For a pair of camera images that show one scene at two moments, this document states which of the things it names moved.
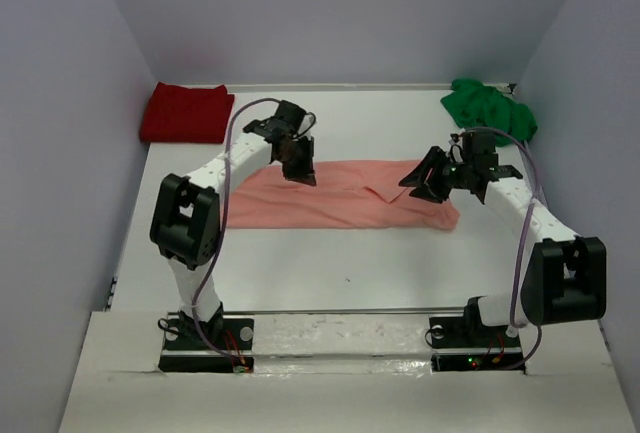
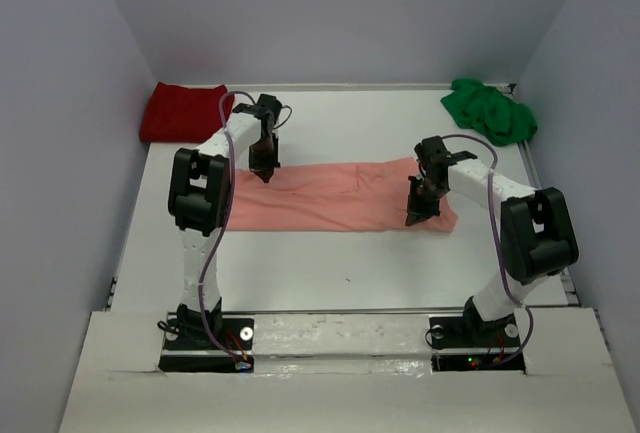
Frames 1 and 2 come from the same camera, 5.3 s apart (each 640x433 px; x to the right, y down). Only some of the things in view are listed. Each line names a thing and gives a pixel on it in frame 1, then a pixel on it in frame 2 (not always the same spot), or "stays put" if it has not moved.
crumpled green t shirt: (475, 105) stays put
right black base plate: (465, 344) stays put
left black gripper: (296, 156) to (263, 158)
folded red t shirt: (187, 115) stays put
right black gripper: (442, 175) to (421, 198)
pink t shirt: (347, 194) stays put
